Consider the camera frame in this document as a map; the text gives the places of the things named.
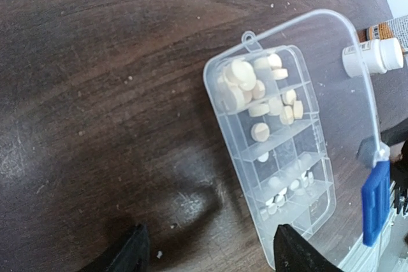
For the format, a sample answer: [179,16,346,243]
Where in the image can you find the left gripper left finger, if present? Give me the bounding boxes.
[80,224,150,272]

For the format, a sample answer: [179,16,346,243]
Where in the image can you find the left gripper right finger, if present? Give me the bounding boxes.
[273,224,342,272]

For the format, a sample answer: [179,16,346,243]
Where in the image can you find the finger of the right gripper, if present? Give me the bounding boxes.
[381,125,407,215]

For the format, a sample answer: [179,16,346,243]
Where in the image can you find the small white pill bottle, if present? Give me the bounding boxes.
[342,38,404,78]

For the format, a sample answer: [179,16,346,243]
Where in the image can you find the clear plastic pill organizer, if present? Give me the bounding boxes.
[203,10,391,268]

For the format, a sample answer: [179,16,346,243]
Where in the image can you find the amber bottle grey cap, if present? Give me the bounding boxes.
[357,15,408,55]

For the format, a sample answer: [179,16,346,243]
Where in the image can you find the small pills in organizer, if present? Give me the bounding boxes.
[260,194,286,220]

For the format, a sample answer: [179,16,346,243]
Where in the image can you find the white round pills in organizer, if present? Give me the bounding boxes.
[254,152,320,199]

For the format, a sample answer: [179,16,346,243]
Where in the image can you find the beige round pills in organizer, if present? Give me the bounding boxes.
[247,89,305,126]

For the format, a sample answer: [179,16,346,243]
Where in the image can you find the front aluminium rail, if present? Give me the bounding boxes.
[338,215,407,271]

